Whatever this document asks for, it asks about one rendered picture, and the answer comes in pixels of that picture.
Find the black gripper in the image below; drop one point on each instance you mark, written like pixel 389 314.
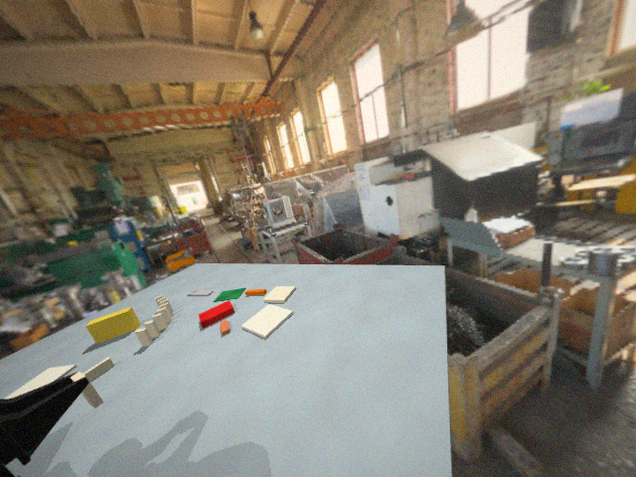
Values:
pixel 26 419

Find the red rectangular block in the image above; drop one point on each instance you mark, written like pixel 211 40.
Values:
pixel 216 314

